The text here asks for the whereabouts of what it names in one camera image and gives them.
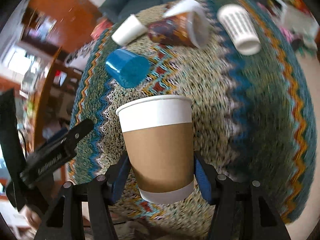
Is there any white checkered paper cup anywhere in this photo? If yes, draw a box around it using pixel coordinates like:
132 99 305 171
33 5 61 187
216 4 261 56

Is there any red-brown wooden cabinet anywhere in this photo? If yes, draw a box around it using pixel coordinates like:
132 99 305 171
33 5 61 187
22 0 101 55

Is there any small white paper cup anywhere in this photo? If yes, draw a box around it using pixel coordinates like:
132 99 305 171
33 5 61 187
111 14 148 46

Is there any colourful knitted zigzag table cloth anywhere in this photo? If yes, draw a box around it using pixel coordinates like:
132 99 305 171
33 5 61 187
68 0 317 223

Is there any wooden chair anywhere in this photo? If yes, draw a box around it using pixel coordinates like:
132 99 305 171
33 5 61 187
30 47 81 151

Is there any white low side table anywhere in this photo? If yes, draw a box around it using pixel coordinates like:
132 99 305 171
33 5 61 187
266 0 319 50

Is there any blue translucent plastic cup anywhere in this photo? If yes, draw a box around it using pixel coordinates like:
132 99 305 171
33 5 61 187
105 49 151 88

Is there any brown sleeved paper cup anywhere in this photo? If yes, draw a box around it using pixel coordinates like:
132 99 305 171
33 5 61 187
116 95 194 204

